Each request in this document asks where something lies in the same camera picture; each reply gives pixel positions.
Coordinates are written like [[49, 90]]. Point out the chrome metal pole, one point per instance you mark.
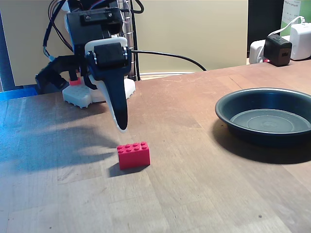
[[128, 26]]

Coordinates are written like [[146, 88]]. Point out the dark round bin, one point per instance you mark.
[[264, 121]]

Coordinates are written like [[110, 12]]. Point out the black monitor panel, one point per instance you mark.
[[264, 17]]

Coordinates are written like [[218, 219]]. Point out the red lego block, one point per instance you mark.
[[134, 155]]

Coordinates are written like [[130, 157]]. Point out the black charger cube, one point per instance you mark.
[[277, 49]]

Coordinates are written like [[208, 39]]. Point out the dark frame post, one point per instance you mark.
[[5, 60]]

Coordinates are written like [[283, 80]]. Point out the white power strip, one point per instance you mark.
[[256, 52]]

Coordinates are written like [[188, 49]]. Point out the green and white box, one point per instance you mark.
[[291, 9]]

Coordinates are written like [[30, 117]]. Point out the white power adapter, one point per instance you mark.
[[301, 41]]

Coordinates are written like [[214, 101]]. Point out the black gripper-mounted camera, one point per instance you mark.
[[56, 70]]

